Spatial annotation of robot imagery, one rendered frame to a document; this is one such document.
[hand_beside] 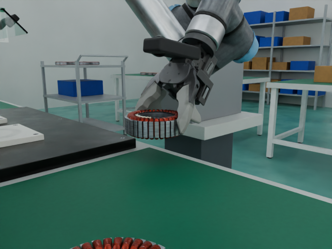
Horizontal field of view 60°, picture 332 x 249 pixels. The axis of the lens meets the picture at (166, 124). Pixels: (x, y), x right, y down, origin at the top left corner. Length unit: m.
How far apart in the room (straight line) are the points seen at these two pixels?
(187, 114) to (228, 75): 0.53
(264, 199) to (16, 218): 0.31
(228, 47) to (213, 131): 0.28
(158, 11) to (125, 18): 6.84
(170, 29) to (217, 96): 0.33
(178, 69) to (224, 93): 0.45
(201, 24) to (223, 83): 0.41
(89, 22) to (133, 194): 6.65
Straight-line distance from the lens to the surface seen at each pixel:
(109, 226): 0.34
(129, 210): 0.37
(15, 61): 6.28
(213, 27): 0.60
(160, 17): 0.72
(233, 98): 1.04
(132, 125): 0.50
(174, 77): 0.55
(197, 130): 0.85
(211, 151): 0.99
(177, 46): 0.53
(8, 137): 0.66
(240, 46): 0.70
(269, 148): 3.02
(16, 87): 6.28
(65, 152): 0.55
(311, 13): 6.97
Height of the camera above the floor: 0.93
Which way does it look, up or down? 12 degrees down
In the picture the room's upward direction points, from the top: straight up
